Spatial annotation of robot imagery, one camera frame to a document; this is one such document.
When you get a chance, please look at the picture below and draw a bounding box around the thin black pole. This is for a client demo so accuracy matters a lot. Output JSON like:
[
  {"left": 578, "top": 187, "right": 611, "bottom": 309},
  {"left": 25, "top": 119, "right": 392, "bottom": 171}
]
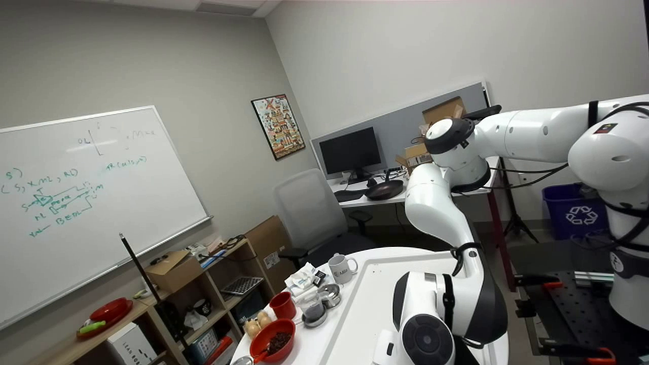
[{"left": 117, "top": 231, "right": 185, "bottom": 347}]

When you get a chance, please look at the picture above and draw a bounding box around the whiteboard with green writing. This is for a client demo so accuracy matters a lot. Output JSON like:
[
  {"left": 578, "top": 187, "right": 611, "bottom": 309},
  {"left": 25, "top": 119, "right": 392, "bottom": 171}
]
[{"left": 0, "top": 103, "right": 213, "bottom": 332}]

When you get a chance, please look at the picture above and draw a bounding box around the closed cardboard box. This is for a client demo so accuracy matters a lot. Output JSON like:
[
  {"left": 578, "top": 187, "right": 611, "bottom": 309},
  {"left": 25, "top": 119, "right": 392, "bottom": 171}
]
[{"left": 144, "top": 247, "right": 203, "bottom": 295}]

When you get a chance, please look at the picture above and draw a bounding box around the wooden shelf unit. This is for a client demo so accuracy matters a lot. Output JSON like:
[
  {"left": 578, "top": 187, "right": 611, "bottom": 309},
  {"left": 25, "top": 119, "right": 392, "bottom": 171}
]
[{"left": 48, "top": 238, "right": 277, "bottom": 365}]

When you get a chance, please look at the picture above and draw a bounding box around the white box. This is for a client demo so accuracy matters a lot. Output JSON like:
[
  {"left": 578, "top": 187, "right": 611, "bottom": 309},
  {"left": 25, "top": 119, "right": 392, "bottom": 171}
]
[{"left": 105, "top": 321, "right": 158, "bottom": 365}]

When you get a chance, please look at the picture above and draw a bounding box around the red bowl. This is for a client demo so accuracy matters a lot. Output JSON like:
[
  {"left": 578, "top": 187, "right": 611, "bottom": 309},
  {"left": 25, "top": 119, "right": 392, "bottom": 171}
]
[{"left": 247, "top": 318, "right": 299, "bottom": 365}]

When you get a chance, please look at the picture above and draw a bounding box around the round white table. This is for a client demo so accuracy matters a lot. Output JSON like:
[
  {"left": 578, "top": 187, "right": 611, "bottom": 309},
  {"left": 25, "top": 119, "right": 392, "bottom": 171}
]
[{"left": 229, "top": 245, "right": 511, "bottom": 365}]

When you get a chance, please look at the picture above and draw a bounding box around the orange handled clamp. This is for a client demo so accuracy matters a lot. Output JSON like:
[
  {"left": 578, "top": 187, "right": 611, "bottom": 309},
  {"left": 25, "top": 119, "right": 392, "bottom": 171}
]
[
  {"left": 535, "top": 337, "right": 619, "bottom": 365},
  {"left": 514, "top": 271, "right": 566, "bottom": 293}
]

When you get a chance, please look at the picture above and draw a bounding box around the red plate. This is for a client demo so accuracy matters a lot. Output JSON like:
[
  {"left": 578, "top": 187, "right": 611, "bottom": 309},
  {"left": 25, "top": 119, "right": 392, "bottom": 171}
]
[{"left": 88, "top": 296, "right": 135, "bottom": 326}]

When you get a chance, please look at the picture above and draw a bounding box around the framed colourful poster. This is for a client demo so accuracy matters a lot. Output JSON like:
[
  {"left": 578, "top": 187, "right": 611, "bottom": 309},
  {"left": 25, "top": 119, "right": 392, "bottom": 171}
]
[{"left": 249, "top": 91, "right": 308, "bottom": 163}]

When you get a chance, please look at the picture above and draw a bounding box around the red cup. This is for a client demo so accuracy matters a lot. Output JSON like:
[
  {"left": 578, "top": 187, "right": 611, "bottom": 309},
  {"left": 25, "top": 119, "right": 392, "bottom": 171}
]
[{"left": 267, "top": 291, "right": 299, "bottom": 321}]

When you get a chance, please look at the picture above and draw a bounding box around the green and red toy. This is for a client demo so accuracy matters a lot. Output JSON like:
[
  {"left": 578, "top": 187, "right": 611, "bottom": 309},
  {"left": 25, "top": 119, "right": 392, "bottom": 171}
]
[{"left": 76, "top": 318, "right": 110, "bottom": 340}]

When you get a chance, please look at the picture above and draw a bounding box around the clear container yellow food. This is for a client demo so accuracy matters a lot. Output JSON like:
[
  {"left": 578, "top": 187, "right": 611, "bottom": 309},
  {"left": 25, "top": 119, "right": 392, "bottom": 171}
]
[{"left": 242, "top": 311, "right": 277, "bottom": 340}]

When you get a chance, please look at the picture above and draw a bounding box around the wide cardboard box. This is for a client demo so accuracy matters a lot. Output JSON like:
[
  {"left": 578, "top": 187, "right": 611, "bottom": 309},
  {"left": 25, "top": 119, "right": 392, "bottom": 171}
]
[{"left": 397, "top": 140, "right": 435, "bottom": 169}]

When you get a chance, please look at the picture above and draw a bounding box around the black tripod camera stand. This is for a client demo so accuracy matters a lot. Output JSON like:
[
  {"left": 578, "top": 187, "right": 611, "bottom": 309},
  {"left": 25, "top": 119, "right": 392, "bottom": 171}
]
[{"left": 464, "top": 89, "right": 543, "bottom": 245}]

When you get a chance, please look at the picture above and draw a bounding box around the grey desk partition panel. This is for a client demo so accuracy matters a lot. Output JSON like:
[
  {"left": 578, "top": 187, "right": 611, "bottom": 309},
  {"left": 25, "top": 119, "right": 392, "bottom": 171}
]
[{"left": 310, "top": 81, "right": 491, "bottom": 171}]

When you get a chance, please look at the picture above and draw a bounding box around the black keyboard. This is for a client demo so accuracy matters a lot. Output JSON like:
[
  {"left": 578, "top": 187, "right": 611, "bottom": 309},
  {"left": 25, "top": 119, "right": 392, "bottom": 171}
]
[{"left": 333, "top": 189, "right": 368, "bottom": 204}]

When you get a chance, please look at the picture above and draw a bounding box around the black computer monitor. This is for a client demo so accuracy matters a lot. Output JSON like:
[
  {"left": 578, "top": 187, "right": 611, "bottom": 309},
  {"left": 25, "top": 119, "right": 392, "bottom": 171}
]
[{"left": 318, "top": 126, "right": 384, "bottom": 182}]

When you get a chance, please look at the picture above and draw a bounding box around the black perforated robot table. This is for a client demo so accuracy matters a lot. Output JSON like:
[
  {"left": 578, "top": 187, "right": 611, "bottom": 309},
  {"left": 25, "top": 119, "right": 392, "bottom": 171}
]
[{"left": 514, "top": 241, "right": 649, "bottom": 365}]

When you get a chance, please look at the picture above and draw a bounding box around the white mug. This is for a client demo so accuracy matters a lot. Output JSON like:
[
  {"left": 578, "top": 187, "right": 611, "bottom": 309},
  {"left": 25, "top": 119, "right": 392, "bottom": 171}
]
[{"left": 327, "top": 252, "right": 359, "bottom": 284}]

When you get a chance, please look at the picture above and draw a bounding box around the white crumpled item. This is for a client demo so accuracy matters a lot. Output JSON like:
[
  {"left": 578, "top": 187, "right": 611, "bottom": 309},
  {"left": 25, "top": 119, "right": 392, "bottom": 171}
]
[{"left": 180, "top": 306, "right": 211, "bottom": 335}]

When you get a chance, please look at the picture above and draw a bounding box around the grey office chair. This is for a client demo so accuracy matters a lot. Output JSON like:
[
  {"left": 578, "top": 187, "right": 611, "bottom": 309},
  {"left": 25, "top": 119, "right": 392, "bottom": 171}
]
[{"left": 274, "top": 166, "right": 373, "bottom": 270}]

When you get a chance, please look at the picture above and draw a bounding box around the red storage box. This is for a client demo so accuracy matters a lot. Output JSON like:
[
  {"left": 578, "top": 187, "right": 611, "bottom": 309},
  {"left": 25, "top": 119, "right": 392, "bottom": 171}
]
[{"left": 201, "top": 332, "right": 236, "bottom": 365}]

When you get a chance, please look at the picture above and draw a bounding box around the stack of papers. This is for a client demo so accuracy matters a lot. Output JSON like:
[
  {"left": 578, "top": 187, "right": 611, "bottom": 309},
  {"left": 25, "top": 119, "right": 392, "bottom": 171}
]
[{"left": 188, "top": 235, "right": 236, "bottom": 270}]

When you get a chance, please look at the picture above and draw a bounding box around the blue recycling bin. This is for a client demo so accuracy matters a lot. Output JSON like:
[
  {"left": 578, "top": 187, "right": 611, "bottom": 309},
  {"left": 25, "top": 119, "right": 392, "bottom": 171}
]
[{"left": 541, "top": 180, "right": 611, "bottom": 241}]

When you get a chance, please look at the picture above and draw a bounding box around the white plastic tray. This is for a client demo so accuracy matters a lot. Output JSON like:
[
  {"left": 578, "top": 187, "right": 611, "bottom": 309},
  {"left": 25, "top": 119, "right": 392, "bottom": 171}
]
[{"left": 318, "top": 249, "right": 474, "bottom": 365}]

